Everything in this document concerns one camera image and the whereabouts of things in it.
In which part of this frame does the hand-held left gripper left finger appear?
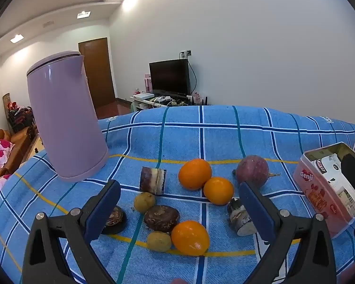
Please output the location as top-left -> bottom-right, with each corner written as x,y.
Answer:
22,179 -> 122,284

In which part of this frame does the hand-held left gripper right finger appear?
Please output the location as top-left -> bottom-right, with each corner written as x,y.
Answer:
239,180 -> 338,284

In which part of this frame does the pink metal tin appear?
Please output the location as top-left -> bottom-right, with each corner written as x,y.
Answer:
293,142 -> 355,239

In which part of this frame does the small tan round fruit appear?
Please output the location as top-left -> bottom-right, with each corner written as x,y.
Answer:
133,192 -> 156,214
147,231 -> 173,253

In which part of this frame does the purple sweet potato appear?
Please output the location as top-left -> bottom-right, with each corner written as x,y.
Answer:
232,155 -> 281,188

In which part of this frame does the medium orange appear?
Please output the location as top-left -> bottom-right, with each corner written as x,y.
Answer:
203,177 -> 235,206

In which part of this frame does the dark brown round tuber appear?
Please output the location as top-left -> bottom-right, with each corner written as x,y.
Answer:
144,205 -> 180,233

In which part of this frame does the oval orange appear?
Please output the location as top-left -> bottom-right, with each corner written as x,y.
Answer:
171,220 -> 210,257

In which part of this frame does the large orange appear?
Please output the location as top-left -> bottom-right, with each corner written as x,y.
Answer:
178,158 -> 213,191

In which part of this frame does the printed white paper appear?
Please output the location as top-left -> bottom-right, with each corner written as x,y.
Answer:
311,152 -> 355,216

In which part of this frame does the purple electric kettle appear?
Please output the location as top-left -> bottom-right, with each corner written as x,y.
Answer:
27,51 -> 110,183

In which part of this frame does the blue plaid blanket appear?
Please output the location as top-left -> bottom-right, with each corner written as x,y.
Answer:
0,104 -> 355,284

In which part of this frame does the orange leather sofa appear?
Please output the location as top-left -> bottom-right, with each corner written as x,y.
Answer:
0,127 -> 39,184

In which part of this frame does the white tv stand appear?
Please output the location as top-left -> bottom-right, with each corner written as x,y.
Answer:
129,93 -> 209,113

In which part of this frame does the brown wooden door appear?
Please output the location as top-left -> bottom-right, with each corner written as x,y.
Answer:
78,37 -> 116,110

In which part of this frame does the black television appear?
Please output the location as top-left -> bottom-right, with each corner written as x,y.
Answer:
149,59 -> 191,97

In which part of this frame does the black power cable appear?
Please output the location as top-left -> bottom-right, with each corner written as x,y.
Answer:
187,56 -> 198,95

